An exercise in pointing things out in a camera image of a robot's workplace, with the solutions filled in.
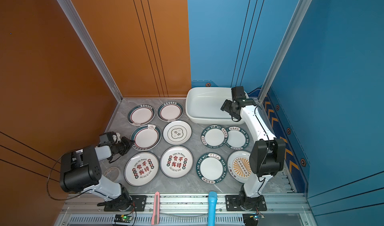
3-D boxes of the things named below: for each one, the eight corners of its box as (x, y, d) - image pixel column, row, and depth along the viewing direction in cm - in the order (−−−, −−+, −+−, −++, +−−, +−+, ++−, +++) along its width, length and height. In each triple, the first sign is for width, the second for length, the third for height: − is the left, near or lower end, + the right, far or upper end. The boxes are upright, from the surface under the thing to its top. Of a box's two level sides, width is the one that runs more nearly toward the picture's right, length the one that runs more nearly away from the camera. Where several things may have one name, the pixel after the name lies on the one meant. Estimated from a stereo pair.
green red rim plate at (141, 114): (125, 125, 106) (124, 123, 104) (132, 106, 117) (131, 104, 116) (152, 125, 106) (151, 123, 104) (156, 106, 117) (156, 104, 116)
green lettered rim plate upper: (200, 149, 94) (201, 147, 91) (200, 127, 104) (200, 124, 102) (228, 149, 94) (229, 147, 91) (225, 127, 104) (226, 124, 102)
